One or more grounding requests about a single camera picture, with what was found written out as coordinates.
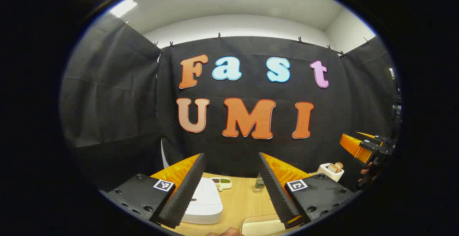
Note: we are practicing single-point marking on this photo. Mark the white divided grain dish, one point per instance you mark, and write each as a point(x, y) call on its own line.
point(222, 182)

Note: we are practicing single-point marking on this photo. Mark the toast bread slice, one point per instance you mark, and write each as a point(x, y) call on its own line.
point(339, 165)
point(332, 168)

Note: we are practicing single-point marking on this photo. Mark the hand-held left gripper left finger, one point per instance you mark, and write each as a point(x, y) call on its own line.
point(186, 193)

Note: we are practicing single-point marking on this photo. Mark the white toaster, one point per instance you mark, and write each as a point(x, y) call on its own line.
point(328, 175)

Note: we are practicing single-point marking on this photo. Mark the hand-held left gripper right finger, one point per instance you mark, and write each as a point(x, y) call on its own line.
point(274, 193)

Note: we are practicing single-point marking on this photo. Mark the white rice cooker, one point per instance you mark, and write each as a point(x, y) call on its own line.
point(206, 202)

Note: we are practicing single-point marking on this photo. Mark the black backdrop cloth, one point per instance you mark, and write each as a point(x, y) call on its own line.
point(118, 96)

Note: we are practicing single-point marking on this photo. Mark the clear plastic water bottle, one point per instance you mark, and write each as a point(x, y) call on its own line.
point(259, 184)

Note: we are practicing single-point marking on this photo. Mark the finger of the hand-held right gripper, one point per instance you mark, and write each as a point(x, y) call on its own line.
point(366, 135)
point(353, 148)

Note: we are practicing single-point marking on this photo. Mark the ceiling light panel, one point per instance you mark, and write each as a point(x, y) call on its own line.
point(123, 8)

